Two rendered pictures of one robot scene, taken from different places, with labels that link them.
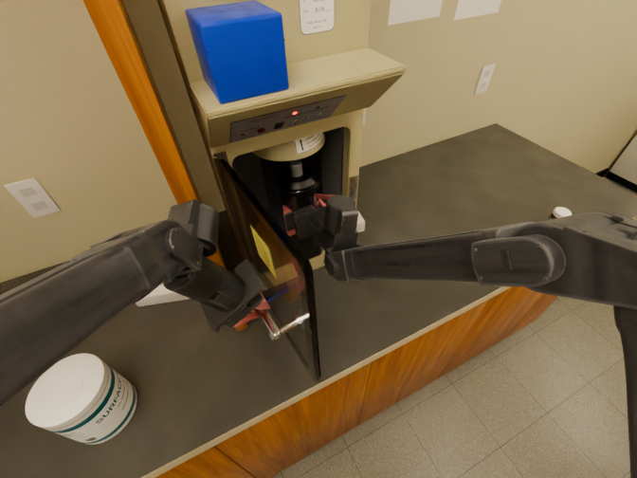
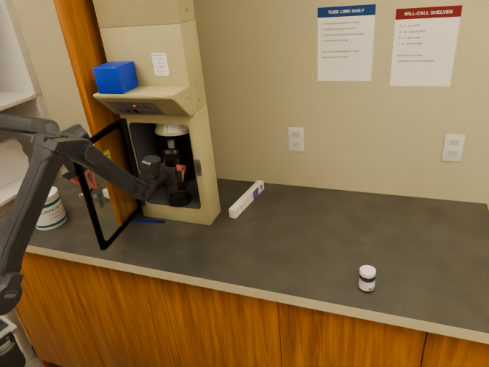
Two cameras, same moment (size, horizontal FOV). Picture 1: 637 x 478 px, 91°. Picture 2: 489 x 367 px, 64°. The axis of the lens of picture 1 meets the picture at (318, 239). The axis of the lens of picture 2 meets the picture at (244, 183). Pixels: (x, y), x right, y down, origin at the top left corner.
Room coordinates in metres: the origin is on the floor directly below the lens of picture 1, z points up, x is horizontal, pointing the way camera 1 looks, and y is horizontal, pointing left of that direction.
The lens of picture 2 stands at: (-0.17, -1.20, 1.83)
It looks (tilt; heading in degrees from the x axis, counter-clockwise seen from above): 28 degrees down; 47
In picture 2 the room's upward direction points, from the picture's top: 5 degrees counter-clockwise
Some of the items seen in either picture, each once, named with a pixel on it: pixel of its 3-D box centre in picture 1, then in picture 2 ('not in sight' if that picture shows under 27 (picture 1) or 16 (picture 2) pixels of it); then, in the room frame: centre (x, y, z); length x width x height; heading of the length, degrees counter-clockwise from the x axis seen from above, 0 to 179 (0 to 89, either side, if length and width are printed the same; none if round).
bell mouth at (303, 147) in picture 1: (285, 129); (175, 121); (0.67, 0.06, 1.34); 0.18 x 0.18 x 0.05
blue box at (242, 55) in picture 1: (238, 50); (116, 77); (0.48, 0.10, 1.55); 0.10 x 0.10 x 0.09; 24
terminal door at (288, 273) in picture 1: (272, 281); (110, 183); (0.36, 0.09, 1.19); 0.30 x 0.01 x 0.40; 31
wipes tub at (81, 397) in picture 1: (87, 399); (46, 207); (0.22, 0.48, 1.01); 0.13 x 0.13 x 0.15
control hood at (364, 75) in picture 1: (302, 105); (143, 104); (0.52, 0.02, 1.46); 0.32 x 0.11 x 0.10; 114
